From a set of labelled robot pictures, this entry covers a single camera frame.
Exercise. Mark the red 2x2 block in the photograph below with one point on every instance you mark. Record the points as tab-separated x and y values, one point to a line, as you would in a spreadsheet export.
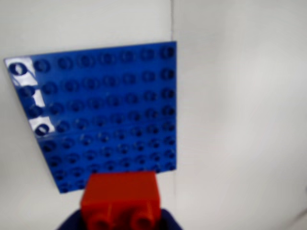
120	191

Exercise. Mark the white foam board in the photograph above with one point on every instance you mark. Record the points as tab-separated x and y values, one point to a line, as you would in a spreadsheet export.
239	119
72	19

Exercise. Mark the blue 8x8 studded plate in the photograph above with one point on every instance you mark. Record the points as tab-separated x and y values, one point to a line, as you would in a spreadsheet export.
108	107

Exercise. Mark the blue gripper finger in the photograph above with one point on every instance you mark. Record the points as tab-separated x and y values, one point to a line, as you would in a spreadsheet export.
169	222
73	222

